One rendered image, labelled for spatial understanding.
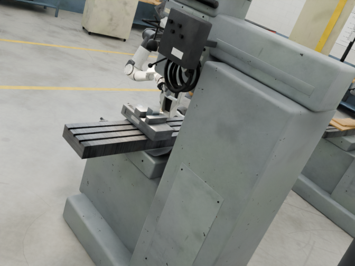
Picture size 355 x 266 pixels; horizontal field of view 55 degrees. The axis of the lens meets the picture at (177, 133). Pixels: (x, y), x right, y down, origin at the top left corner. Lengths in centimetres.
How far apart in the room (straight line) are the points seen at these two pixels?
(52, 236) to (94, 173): 52
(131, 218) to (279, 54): 136
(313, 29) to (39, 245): 290
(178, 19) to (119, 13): 674
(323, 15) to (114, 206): 246
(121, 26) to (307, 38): 557
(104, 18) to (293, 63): 693
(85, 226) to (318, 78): 176
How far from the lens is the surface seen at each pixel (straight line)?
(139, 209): 217
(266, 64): 154
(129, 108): 216
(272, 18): 1227
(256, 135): 143
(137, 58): 245
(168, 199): 183
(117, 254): 232
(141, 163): 206
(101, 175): 246
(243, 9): 188
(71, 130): 189
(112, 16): 822
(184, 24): 151
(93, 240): 242
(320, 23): 348
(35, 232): 264
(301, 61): 147
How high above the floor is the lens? 187
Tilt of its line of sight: 24 degrees down
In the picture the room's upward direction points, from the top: 21 degrees clockwise
